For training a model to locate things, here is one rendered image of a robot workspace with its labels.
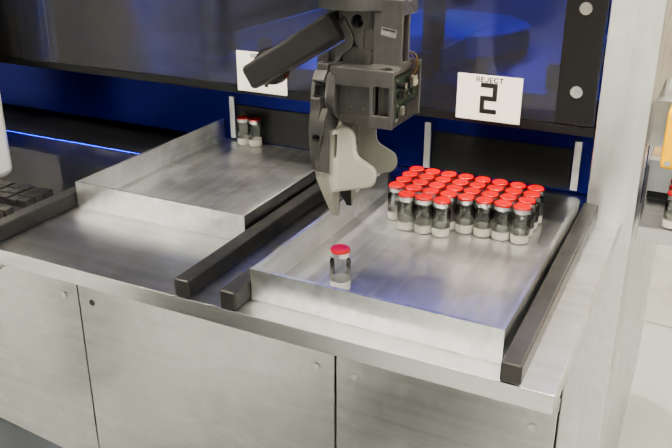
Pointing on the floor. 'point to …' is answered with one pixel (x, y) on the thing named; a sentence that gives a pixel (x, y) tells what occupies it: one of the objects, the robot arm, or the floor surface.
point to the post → (618, 173)
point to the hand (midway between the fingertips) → (336, 196)
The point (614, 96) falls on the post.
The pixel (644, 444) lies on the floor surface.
